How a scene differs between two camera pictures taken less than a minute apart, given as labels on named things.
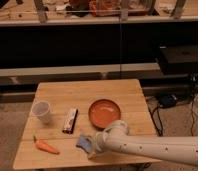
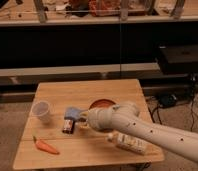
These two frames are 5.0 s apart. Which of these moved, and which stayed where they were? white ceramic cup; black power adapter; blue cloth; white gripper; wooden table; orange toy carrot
Moved: white gripper; blue cloth
Stayed: black power adapter; white ceramic cup; orange toy carrot; wooden table
